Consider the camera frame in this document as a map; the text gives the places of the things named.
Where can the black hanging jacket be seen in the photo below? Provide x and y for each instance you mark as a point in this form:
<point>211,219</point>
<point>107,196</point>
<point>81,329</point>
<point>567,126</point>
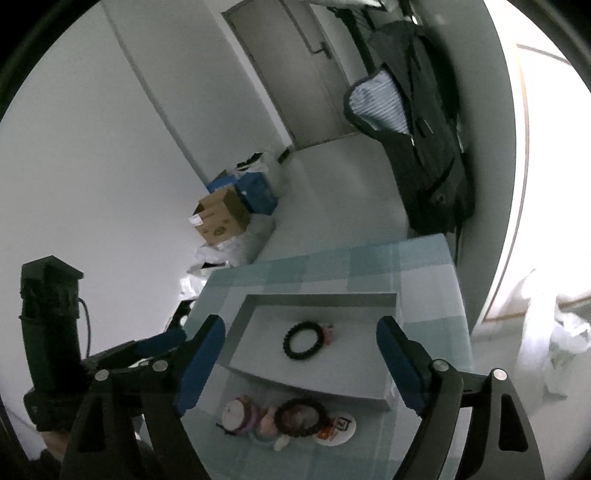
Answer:
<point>429,165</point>

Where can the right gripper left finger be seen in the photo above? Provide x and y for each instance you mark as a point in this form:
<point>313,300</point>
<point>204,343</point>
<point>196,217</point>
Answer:
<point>129,424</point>

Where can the left hand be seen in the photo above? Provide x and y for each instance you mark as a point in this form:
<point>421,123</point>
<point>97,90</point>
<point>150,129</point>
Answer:
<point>56,443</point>

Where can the blue box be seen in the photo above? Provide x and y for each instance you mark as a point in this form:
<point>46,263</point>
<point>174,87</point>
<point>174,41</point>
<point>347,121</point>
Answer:
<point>252,189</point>

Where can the white bags on floor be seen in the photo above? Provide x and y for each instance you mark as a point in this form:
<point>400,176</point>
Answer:
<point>235,252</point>

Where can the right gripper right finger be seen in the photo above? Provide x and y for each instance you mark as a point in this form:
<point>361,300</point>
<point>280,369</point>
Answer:
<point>500,442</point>

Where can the grey door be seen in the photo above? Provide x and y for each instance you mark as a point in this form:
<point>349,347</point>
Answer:
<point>293,59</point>

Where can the striped shirt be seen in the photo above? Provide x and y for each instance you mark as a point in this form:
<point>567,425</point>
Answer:
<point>376,102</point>

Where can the white purple round container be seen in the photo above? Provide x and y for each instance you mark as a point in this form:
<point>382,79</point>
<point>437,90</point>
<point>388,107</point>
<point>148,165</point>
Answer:
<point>239,416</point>

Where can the teal checked tablecloth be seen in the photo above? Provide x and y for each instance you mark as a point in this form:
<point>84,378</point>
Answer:
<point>420,272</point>

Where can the grey cardboard box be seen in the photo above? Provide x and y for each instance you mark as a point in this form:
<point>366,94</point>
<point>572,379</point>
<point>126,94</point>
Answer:
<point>322,344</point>

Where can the brown cardboard box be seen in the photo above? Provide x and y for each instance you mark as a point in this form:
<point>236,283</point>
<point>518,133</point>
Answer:
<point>220,216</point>

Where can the white plastic bag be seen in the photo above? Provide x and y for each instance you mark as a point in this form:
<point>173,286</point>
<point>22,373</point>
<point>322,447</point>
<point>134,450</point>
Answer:
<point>552,344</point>

